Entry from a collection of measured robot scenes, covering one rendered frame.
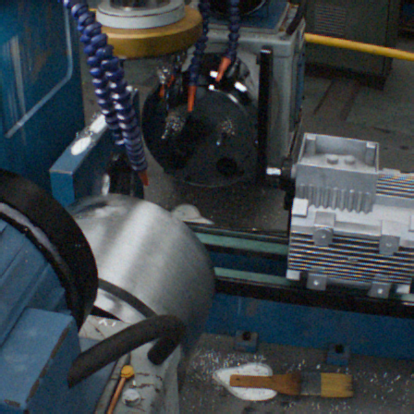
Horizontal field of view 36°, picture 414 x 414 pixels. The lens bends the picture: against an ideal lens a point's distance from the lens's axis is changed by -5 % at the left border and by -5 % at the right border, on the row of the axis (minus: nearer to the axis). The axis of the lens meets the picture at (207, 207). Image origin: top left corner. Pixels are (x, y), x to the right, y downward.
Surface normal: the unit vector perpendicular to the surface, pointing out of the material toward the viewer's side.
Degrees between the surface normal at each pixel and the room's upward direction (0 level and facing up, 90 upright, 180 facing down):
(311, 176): 90
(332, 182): 90
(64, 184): 90
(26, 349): 0
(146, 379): 0
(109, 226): 6
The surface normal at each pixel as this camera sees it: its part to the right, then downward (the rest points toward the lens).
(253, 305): -0.23, 0.54
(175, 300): 0.79, -0.38
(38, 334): 0.00, -0.83
